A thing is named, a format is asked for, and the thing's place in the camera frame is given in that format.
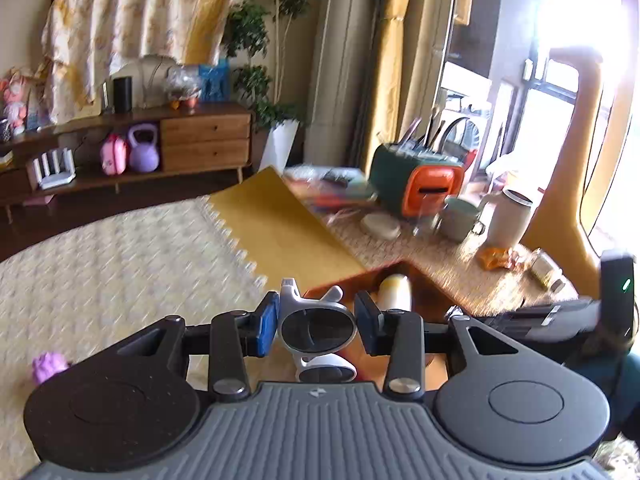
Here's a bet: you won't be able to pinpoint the purple plastic toy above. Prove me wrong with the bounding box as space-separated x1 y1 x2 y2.
31 351 71 386

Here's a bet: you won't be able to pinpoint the wooden television cabinet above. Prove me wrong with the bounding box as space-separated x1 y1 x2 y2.
0 101 253 221

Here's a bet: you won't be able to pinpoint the yellow curtain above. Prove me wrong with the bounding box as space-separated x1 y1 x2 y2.
365 0 461 171

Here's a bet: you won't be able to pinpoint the tall green houseplant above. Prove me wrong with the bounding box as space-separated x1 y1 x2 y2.
222 0 321 131

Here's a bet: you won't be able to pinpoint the pink doll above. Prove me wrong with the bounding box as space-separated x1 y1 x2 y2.
0 67 33 136

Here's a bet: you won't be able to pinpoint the clear drinking glass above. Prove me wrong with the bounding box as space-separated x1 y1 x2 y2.
412 195 443 238

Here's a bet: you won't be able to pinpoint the black speaker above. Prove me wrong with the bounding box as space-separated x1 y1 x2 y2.
112 76 133 113

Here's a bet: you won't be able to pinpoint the white router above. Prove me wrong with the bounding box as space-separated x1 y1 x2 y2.
26 147 77 191

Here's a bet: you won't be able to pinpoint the pale green mug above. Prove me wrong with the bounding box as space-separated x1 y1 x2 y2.
440 196 487 243

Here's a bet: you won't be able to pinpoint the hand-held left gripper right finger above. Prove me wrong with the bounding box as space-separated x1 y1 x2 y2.
354 291 528 397

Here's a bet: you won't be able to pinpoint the orange snack wrapper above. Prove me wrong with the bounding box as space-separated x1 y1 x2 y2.
475 246 526 271

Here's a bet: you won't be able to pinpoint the white sunglasses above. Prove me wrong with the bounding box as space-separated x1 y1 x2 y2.
277 277 360 385

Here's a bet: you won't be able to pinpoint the pink toy suitcase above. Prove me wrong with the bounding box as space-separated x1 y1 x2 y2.
100 132 131 176

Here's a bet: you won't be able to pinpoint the blue printed box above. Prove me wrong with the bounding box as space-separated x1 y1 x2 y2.
199 59 232 102

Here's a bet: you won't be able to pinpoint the stack of books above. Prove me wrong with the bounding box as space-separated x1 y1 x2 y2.
285 162 378 211

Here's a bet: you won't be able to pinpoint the white shallow dish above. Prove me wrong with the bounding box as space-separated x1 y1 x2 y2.
361 212 402 241

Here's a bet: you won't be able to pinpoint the small white jar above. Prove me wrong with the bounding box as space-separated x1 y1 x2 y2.
529 249 566 293

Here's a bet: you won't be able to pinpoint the cream quilted table cloth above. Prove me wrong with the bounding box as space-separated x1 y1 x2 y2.
0 195 311 480

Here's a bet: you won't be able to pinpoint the white washing machine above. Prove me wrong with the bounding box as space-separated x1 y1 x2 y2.
435 62 506 171

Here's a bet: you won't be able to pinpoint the plastic bag of fruit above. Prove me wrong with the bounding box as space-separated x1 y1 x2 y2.
165 66 202 110

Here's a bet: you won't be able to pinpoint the white pitcher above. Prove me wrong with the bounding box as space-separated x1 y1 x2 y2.
477 187 536 250

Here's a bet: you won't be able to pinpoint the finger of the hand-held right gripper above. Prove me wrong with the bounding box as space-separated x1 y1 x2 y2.
445 306 483 328

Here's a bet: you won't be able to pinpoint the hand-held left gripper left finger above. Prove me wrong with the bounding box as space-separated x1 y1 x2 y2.
107 291 281 404

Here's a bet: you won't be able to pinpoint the floral cloth cover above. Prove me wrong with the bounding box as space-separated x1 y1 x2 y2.
39 0 251 126

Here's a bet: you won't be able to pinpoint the purple kettlebell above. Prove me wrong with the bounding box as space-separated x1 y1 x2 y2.
127 124 161 172

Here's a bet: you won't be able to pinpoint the cream fan-shaped ornament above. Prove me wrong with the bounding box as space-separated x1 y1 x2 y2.
134 57 173 108

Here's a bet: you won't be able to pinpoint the orange and green desk organizer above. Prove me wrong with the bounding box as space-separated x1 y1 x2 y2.
367 142 466 218

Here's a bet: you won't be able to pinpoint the white plant pot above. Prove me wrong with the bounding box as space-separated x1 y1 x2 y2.
259 119 301 173

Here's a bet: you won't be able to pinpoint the yellow table runner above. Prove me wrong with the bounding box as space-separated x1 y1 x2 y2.
206 166 381 291

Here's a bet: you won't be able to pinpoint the yellow and white bottle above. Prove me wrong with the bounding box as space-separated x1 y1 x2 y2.
376 274 413 313

